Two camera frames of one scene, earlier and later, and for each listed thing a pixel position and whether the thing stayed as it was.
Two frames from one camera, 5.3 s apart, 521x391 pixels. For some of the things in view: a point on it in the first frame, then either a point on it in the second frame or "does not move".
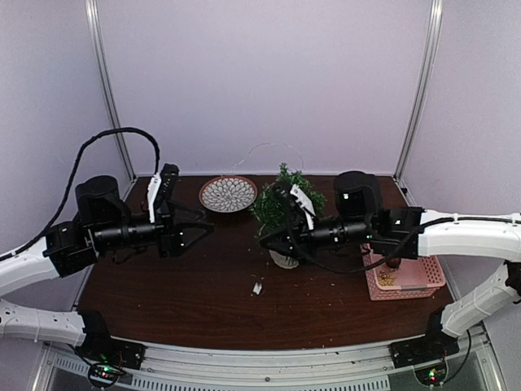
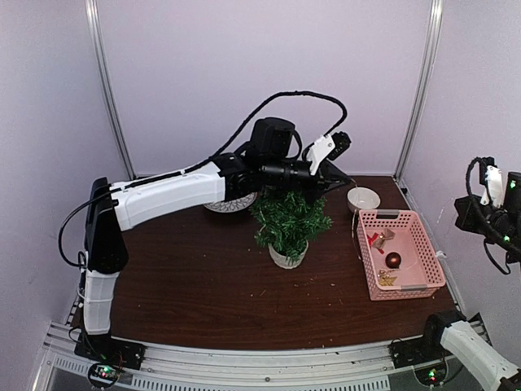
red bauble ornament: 393,262 does not move
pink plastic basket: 414,277 does not move
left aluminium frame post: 94,24 does not move
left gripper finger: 186,217 to 330,177
